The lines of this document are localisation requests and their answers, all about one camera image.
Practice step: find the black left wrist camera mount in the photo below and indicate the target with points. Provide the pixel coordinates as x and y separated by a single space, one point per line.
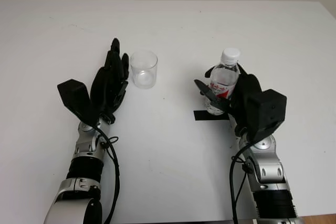
76 95

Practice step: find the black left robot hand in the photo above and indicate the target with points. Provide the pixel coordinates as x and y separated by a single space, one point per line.
107 87

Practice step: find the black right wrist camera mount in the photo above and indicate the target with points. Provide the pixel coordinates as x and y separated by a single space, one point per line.
270 113

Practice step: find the black tape strip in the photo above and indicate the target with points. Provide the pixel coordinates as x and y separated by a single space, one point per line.
200 116

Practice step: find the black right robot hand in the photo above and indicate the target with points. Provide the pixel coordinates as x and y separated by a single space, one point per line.
245 95

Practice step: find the clear water bottle white cap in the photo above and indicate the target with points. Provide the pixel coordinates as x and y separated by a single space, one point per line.
223 77

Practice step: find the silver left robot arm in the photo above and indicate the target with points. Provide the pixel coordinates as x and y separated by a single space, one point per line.
84 161

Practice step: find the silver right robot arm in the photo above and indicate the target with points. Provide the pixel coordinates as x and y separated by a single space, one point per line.
270 176

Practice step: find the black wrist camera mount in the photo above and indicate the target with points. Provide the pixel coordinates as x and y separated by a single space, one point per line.
270 113
76 95

